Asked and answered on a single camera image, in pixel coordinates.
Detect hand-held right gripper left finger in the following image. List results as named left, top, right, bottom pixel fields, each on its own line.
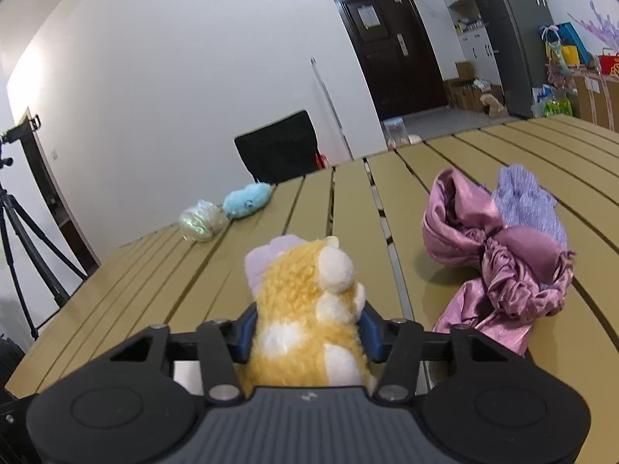
left=109, top=302, right=260, bottom=404

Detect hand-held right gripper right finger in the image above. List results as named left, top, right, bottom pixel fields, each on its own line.
left=359, top=302, right=528, bottom=404

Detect yellow plush toy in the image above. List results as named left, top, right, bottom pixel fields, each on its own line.
left=242, top=234, right=380, bottom=390

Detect purple mesh pouch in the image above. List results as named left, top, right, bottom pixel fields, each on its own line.
left=491, top=164, right=569, bottom=295

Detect crumpled clear plastic wrapper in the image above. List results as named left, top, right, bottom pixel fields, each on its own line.
left=179, top=200, right=229, bottom=242

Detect tan folding table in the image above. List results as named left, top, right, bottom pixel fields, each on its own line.
left=5, top=115, right=619, bottom=397

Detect pink satin cloth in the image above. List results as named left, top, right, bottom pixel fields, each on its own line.
left=422, top=168, right=576, bottom=356

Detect blue plush toy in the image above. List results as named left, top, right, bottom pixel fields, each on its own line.
left=222, top=182, right=275, bottom=220

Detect black folding chair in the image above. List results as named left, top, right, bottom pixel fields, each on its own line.
left=234, top=109, right=322, bottom=185

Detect blue pet feeder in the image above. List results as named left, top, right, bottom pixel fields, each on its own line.
left=382, top=117, right=410, bottom=148

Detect white mop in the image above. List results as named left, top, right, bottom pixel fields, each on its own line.
left=310, top=57, right=354, bottom=160

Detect black tripod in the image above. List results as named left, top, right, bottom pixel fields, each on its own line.
left=0, top=106, right=90, bottom=340

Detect brown plush bear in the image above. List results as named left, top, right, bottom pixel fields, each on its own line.
left=480, top=94, right=508, bottom=118

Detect dark brown door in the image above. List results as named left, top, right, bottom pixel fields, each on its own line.
left=326, top=0, right=448, bottom=121

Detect white cabinet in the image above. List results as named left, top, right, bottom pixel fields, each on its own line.
left=442, top=0, right=504, bottom=94

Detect brown cardboard boxes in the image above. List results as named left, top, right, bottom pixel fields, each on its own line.
left=573, top=70, right=619, bottom=132

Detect grey refrigerator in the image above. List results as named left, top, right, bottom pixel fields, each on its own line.
left=471, top=0, right=557, bottom=119

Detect blue gift bag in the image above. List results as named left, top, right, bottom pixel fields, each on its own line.
left=554, top=23, right=592, bottom=66

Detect purple wall sticker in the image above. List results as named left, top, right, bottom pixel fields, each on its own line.
left=568, top=0, right=619, bottom=54

